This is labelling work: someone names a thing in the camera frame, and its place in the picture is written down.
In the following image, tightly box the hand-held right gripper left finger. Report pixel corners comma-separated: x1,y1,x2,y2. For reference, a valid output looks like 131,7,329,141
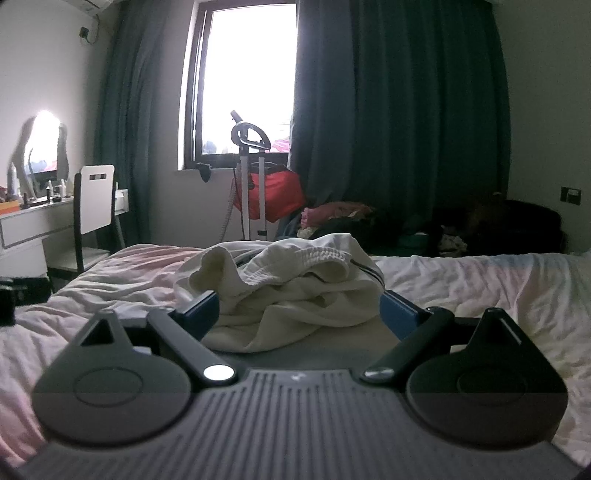
69,290,238,386

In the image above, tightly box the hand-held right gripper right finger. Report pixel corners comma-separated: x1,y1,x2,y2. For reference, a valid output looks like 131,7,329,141
360,290,536,384

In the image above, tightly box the pile of dark clothes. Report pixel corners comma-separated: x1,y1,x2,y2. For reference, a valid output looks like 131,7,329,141
318,191,568,257

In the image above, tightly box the white dressing table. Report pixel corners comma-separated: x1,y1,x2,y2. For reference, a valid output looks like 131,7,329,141
0,187,130,278

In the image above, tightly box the pink and white bed blanket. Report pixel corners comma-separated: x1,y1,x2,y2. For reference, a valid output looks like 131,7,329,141
0,244,591,467

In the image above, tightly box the pink cloth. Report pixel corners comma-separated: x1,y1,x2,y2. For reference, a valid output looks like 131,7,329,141
298,203,370,238

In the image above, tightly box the red bag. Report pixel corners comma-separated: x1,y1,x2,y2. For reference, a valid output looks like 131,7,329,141
232,167,306,222

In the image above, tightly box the wavy vanity mirror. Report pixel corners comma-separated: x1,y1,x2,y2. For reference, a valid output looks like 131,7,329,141
10,110,71,195

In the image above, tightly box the garment steamer stand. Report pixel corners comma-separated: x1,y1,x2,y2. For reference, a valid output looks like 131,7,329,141
224,110,273,241

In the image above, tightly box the narrow dark green curtain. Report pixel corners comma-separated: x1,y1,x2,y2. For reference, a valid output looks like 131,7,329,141
93,0,195,247

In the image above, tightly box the wide dark green curtain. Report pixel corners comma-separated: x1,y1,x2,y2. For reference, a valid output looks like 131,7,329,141
288,0,512,232

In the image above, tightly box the dark framed window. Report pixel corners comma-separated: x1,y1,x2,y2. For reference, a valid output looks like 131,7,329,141
183,0,297,172

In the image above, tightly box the white air conditioner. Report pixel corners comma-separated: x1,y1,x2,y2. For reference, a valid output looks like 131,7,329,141
69,0,114,14

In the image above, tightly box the white chair with black frame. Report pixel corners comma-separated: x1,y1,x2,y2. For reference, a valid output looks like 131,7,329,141
46,165,126,291

